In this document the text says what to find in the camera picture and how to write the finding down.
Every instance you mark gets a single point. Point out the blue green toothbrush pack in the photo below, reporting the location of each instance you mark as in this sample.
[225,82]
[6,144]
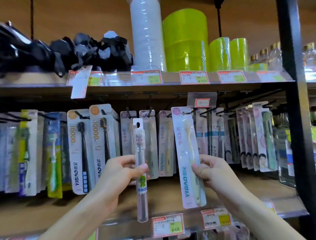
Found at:
[54,158]

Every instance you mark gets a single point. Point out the person's right forearm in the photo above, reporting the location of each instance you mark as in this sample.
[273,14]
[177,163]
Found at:
[256,215]

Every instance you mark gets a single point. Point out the clear hanging label holder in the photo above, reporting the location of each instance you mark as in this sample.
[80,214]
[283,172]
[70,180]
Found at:
[202,100]

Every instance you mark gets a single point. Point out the narrow stack of green tape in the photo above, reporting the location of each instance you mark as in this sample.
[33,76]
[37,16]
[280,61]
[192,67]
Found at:
[239,53]
[218,54]

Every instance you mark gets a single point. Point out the clear bottle with gold cap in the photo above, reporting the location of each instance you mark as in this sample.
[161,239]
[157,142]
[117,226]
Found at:
[275,58]
[309,55]
[264,55]
[253,59]

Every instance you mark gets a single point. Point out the pale toothbrush packet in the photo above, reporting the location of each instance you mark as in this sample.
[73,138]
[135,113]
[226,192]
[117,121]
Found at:
[127,136]
[151,148]
[166,148]

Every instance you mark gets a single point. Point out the dark toothbrush clear pack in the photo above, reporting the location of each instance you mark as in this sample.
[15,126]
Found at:
[232,141]

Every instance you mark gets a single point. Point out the wooden shelf with clear rail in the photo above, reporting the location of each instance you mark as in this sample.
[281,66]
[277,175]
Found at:
[172,87]
[163,195]

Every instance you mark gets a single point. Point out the person's left hand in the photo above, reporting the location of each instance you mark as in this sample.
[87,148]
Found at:
[116,173]

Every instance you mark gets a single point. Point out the white paper hang tag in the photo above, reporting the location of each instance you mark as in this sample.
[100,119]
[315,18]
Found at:
[81,82]

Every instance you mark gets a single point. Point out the yellow toothbrush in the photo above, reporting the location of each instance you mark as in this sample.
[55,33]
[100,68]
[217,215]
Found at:
[184,138]

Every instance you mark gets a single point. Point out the black metal shelf post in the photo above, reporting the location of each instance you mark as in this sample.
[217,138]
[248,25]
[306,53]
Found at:
[296,99]

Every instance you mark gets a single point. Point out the yellow green toothbrush pack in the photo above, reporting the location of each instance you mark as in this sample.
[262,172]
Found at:
[24,153]

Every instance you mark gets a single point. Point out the person's left forearm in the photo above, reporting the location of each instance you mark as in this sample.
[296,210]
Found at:
[81,212]

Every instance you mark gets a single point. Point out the pile of black hair accessories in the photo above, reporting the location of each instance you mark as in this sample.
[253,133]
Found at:
[98,54]

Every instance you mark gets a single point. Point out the person's right hand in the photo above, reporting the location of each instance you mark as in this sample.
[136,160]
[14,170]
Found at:
[219,175]

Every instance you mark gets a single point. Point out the clear bottles with blue label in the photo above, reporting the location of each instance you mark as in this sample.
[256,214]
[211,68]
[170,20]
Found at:
[286,153]

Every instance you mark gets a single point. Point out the tall stack of white tape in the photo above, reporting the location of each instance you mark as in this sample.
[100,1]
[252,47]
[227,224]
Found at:
[147,37]

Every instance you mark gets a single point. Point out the wide stack of green tape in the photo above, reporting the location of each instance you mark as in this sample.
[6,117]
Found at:
[185,42]

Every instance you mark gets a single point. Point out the red and green price label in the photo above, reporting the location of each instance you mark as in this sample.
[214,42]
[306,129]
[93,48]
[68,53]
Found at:
[167,225]
[147,77]
[270,76]
[194,77]
[231,76]
[95,78]
[270,206]
[216,218]

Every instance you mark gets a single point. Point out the blue striped toothbrush pack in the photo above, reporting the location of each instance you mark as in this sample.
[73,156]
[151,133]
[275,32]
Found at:
[202,133]
[218,136]

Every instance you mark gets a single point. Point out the row of child toothbrush packs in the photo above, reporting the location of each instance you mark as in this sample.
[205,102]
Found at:
[261,141]

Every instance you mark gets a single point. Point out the person's right thumb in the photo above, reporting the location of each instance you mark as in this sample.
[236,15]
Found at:
[200,171]

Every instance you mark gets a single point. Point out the black toothbrush in white pack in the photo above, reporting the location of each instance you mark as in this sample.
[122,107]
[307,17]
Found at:
[101,138]
[79,153]

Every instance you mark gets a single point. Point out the single green tape roll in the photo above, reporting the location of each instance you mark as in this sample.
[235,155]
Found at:
[258,67]

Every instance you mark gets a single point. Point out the row of black display hooks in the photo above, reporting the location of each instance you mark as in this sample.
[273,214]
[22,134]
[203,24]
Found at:
[14,118]

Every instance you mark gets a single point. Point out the person's left thumb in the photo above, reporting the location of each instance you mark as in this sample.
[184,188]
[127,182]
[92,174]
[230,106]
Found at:
[137,170]

